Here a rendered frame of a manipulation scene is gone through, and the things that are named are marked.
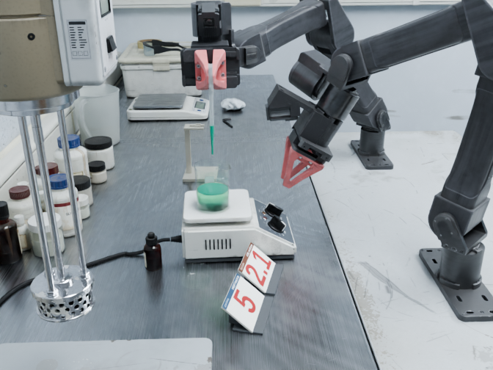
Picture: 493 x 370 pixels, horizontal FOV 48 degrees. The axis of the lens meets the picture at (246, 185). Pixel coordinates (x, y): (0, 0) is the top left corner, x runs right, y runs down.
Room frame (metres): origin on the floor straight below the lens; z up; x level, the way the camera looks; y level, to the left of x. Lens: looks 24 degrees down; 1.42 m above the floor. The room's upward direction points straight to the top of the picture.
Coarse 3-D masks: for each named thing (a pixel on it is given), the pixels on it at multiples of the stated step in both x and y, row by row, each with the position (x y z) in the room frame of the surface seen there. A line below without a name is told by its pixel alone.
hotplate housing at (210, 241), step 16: (192, 224) 0.85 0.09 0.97; (208, 224) 0.85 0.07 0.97; (224, 224) 0.85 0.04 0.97; (240, 224) 0.85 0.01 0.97; (256, 224) 0.86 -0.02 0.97; (176, 240) 0.87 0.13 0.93; (192, 240) 0.83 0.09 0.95; (208, 240) 0.84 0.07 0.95; (224, 240) 0.84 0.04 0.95; (240, 240) 0.84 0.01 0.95; (256, 240) 0.84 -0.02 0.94; (272, 240) 0.84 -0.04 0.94; (192, 256) 0.83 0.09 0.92; (208, 256) 0.84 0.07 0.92; (224, 256) 0.84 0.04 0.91; (240, 256) 0.84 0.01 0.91; (272, 256) 0.85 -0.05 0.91; (288, 256) 0.85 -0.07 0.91
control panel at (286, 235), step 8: (256, 200) 0.96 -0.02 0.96; (256, 208) 0.92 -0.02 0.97; (264, 208) 0.94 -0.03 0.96; (264, 216) 0.91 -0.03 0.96; (280, 216) 0.95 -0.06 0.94; (264, 224) 0.87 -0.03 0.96; (288, 224) 0.93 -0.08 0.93; (272, 232) 0.85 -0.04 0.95; (288, 232) 0.89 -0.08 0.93; (288, 240) 0.86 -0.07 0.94
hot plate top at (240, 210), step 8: (192, 192) 0.95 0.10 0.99; (232, 192) 0.95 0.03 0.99; (240, 192) 0.95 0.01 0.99; (248, 192) 0.95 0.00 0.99; (184, 200) 0.91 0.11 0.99; (192, 200) 0.91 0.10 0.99; (232, 200) 0.91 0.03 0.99; (240, 200) 0.91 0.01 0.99; (248, 200) 0.91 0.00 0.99; (184, 208) 0.88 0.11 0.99; (192, 208) 0.88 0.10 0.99; (232, 208) 0.88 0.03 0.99; (240, 208) 0.88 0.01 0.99; (248, 208) 0.88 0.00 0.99; (184, 216) 0.85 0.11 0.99; (192, 216) 0.85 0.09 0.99; (200, 216) 0.85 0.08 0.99; (208, 216) 0.85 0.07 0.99; (216, 216) 0.85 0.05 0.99; (224, 216) 0.85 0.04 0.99; (232, 216) 0.85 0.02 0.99; (240, 216) 0.85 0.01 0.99; (248, 216) 0.85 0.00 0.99
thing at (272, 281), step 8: (240, 264) 0.77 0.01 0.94; (272, 264) 0.82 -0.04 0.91; (280, 264) 0.83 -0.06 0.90; (240, 272) 0.75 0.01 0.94; (272, 272) 0.80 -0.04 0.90; (280, 272) 0.80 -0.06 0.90; (248, 280) 0.76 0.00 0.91; (272, 280) 0.78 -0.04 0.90; (256, 288) 0.76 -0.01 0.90; (264, 288) 0.75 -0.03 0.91; (272, 288) 0.76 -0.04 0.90
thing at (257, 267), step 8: (256, 248) 0.83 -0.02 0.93; (256, 256) 0.81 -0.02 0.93; (264, 256) 0.83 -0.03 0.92; (248, 264) 0.78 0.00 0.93; (256, 264) 0.79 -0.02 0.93; (264, 264) 0.81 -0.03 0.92; (248, 272) 0.76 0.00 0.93; (256, 272) 0.77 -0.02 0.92; (264, 272) 0.79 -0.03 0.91; (256, 280) 0.75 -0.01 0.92; (264, 280) 0.77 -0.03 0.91
